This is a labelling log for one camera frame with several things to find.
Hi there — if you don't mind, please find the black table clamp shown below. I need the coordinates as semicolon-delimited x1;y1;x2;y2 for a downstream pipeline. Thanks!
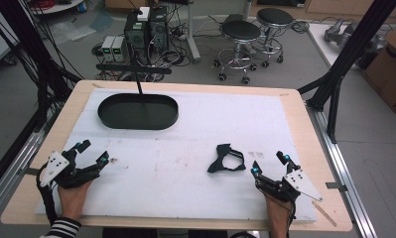
18;167;41;177
325;181;348;193

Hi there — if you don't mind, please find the aluminium rail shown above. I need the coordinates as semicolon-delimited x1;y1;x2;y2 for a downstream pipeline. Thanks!
305;104;379;238
0;130;53;223

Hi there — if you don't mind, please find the grey machine part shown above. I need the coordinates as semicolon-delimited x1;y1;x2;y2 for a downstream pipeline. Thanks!
324;17;387;53

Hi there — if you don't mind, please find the clear plastic sheet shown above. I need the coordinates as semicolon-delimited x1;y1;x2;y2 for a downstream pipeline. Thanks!
49;20;98;44

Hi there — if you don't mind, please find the black bow tie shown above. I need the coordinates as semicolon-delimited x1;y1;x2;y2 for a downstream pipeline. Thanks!
206;143;247;174

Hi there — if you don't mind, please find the black computer tower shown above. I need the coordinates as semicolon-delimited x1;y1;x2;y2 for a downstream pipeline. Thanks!
148;6;170;54
123;11;151;64

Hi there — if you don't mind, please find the black metal frame post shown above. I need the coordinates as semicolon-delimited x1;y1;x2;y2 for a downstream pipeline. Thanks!
0;0;82;133
297;0;396;144

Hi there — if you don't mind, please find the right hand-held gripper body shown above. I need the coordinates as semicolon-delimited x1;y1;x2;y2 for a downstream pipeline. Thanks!
255;169;325;203

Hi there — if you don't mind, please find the black stand with oval tray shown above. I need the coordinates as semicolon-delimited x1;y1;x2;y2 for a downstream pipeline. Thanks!
95;63;180;131

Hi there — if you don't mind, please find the white round table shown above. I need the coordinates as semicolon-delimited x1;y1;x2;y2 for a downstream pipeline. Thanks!
29;0;84;16

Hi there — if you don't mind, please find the grey desk leg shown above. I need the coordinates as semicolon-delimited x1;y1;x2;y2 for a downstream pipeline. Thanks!
185;0;202;64

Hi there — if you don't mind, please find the white box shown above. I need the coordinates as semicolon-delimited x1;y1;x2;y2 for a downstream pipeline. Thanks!
137;6;151;23

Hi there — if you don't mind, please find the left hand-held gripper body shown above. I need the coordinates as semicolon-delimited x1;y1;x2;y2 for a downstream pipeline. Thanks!
39;148;101;190

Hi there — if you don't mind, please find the black round stool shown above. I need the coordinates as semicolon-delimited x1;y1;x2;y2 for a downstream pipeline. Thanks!
255;7;295;68
213;20;263;85

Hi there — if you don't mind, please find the white foam mat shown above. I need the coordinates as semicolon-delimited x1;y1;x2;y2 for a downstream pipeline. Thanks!
35;87;318;223

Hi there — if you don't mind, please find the person's right hand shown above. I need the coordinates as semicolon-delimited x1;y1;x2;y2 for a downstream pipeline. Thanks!
264;193;293;233

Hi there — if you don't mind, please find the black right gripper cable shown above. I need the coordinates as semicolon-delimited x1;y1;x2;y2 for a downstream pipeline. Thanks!
285;197;298;238

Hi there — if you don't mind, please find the brown cardboard box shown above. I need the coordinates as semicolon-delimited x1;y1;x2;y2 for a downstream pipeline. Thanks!
361;22;396;116

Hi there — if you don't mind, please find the person's left hand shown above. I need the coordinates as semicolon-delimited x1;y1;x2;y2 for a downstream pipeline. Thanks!
57;178;94;222

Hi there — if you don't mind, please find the grey power supply unit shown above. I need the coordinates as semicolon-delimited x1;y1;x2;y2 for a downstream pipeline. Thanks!
100;35;116;62
112;36;129;62

